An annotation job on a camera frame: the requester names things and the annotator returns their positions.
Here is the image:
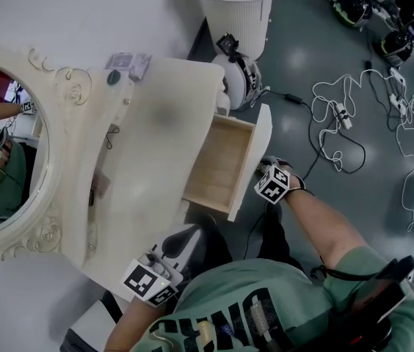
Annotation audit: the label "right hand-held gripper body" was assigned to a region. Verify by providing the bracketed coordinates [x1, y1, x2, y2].
[253, 164, 291, 205]

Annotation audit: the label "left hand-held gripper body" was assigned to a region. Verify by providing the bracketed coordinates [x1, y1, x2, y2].
[120, 227, 208, 307]

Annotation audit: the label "wooden vanity drawer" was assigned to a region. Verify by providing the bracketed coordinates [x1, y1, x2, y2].
[183, 103, 273, 222]

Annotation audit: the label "person's left forearm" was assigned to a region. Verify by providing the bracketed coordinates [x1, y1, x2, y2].
[103, 298, 164, 352]

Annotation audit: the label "person's right forearm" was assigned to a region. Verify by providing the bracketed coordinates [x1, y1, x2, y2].
[278, 187, 368, 271]

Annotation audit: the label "white vanity dressing table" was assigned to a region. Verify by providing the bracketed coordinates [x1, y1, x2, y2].
[58, 53, 232, 304]

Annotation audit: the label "person's left leg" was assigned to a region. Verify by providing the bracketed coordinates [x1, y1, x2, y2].
[188, 213, 234, 271]

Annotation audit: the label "person's leg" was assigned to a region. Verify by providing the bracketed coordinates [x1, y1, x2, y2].
[188, 213, 234, 271]
[258, 199, 305, 271]

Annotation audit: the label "person's right leg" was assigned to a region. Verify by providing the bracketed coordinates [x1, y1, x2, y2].
[258, 199, 305, 271]

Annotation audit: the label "person's green printed T-shirt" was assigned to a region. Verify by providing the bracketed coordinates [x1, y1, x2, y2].
[129, 246, 414, 352]

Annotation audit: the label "white black-striped round device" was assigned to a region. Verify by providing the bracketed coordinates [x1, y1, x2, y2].
[212, 51, 263, 111]

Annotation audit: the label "white ribbed round side table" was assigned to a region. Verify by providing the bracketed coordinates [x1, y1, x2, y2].
[180, 0, 289, 62]

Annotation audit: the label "black chest-mounted device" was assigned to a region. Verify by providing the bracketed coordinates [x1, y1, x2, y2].
[311, 257, 414, 351]

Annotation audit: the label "small pale packet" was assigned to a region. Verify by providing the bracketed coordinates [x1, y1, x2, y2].
[129, 53, 152, 82]

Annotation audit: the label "black green round device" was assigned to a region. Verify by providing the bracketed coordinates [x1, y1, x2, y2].
[381, 20, 414, 67]
[324, 0, 373, 29]

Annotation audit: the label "oval white-framed mirror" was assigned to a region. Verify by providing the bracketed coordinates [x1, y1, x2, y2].
[0, 44, 94, 263]

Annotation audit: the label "white power strip with cables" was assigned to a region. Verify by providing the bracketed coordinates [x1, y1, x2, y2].
[311, 73, 358, 174]

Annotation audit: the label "black floor cable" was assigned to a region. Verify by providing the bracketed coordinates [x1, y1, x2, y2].
[265, 89, 366, 183]

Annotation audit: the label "thin dark wire loops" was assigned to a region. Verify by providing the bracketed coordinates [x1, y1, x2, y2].
[104, 125, 120, 150]

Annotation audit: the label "small black action camera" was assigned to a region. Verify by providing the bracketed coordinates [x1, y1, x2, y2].
[216, 33, 240, 64]

